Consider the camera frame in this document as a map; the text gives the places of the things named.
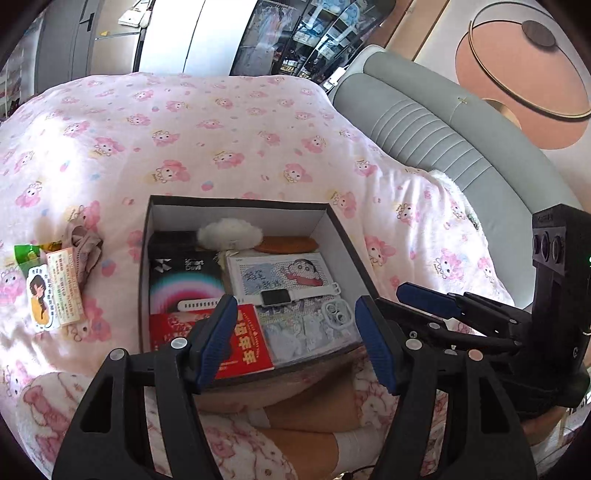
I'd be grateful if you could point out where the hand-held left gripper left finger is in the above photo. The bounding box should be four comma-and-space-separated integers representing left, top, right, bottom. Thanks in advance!
53, 294, 238, 480

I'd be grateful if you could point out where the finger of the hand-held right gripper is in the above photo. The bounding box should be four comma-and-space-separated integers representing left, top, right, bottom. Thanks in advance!
375, 296, 525, 358
396, 282, 536, 333

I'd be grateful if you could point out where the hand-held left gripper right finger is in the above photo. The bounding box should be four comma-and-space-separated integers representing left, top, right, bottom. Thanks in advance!
355, 295, 539, 480

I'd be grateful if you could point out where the white lens protector frame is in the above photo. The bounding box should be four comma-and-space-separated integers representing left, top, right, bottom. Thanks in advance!
322, 302, 354, 328

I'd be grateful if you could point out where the white smartwatch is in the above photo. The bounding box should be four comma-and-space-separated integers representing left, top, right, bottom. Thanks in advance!
178, 282, 343, 313

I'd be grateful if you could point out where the black cardboard box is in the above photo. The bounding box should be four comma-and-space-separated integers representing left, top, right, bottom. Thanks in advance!
139, 195, 382, 381

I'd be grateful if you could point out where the beige cloth garment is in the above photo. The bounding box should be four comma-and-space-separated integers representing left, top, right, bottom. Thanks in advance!
59, 225, 105, 296

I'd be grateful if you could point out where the pink card packet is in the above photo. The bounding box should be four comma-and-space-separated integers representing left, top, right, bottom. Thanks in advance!
44, 247, 86, 326

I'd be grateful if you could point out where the cartoon girl sticker card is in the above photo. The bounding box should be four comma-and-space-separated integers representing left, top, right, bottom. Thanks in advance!
27, 264, 61, 333

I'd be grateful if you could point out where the green snack packet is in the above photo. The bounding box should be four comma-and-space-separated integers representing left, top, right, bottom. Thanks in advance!
13, 242, 63, 278

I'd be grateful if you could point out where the person's right forearm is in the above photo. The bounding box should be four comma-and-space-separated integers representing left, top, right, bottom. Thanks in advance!
519, 406, 583, 446

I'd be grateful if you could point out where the red booklet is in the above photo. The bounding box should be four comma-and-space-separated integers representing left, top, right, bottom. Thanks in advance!
148, 305, 275, 380

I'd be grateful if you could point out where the black box with rainbow print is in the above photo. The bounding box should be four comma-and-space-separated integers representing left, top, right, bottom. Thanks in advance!
148, 251, 227, 315

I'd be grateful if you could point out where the cartoon bead board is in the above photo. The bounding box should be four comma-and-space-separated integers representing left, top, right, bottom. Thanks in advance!
226, 251, 342, 308

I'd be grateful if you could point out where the person's bare leg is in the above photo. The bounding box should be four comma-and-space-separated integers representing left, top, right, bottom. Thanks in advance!
198, 360, 384, 480

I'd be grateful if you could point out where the white fluffy puff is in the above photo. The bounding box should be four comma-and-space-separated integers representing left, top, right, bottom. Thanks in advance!
197, 218, 264, 252

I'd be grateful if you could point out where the white fuzzy blanket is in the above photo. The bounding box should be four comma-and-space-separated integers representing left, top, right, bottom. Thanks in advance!
427, 168, 483, 232

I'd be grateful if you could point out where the wooden comb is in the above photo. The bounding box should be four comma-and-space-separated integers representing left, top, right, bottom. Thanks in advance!
254, 235, 319, 254

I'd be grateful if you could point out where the grey padded headboard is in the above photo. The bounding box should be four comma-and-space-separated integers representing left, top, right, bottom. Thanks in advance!
332, 45, 591, 310

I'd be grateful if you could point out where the pink printed pajamas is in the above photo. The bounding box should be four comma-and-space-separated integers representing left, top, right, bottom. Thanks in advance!
14, 369, 296, 480

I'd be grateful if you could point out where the pink printed bed sheet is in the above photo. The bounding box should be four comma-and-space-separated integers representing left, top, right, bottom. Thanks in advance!
0, 71, 518, 480

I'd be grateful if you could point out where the glass display cabinet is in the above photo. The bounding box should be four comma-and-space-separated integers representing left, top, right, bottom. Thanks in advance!
231, 0, 398, 86

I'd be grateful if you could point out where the white wardrobe door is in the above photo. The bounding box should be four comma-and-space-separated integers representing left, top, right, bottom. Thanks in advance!
139, 0, 259, 77

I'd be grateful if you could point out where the white shelf rack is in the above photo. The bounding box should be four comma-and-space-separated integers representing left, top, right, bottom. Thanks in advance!
0, 46, 26, 116

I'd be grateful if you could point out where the grey cabinet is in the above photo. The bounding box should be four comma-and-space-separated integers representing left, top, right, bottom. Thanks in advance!
34, 0, 107, 88

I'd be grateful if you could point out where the round pink wall art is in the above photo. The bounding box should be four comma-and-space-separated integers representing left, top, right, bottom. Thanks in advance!
455, 0, 591, 151

